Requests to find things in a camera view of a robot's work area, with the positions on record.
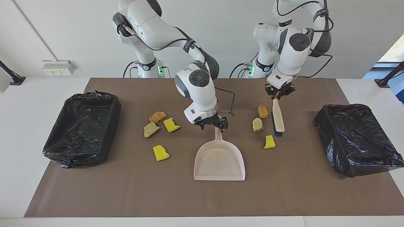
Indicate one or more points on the brown paper table mat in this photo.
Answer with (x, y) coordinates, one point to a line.
(202, 195)

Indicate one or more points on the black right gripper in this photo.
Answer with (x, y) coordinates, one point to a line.
(211, 119)

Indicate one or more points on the black stand foot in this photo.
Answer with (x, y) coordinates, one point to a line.
(383, 82)
(17, 80)

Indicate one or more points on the beige brush with black bristles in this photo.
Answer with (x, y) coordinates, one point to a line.
(278, 119)

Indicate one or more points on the pale striped foam chunk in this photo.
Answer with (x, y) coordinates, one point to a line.
(151, 129)
(257, 125)

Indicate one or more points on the bin lined with black bag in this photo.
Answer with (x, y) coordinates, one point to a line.
(356, 138)
(82, 132)

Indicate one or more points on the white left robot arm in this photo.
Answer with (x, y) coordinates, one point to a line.
(293, 53)

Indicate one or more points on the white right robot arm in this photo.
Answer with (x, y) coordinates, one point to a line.
(148, 22)

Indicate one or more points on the white wall socket box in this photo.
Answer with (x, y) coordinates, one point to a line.
(58, 67)

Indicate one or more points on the orange striped croissant piece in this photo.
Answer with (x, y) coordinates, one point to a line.
(157, 116)

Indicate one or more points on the yellow sponge piece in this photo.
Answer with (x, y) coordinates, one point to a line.
(269, 142)
(161, 153)
(171, 125)

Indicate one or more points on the bright window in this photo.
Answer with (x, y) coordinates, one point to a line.
(394, 50)

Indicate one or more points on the brown bread roll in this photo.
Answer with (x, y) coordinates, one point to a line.
(263, 111)

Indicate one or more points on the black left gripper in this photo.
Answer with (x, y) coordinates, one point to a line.
(281, 87)

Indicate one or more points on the beige plastic dustpan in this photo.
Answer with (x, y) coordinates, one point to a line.
(219, 157)

